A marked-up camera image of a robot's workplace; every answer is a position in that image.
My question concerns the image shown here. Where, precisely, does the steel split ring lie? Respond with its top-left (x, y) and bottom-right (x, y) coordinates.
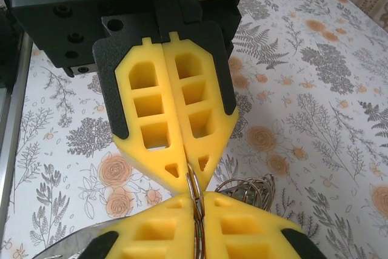
top-left (184, 163), bottom-right (210, 259)
top-left (216, 177), bottom-right (258, 209)
top-left (242, 173), bottom-right (277, 213)

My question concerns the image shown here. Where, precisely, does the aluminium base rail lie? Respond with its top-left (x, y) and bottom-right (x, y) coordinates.
top-left (0, 28), bottom-right (33, 223)

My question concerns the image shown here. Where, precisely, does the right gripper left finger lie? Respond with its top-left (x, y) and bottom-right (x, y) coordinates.
top-left (86, 191), bottom-right (196, 259)

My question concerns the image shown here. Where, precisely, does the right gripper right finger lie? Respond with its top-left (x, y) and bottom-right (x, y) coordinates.
top-left (199, 190), bottom-right (327, 259)

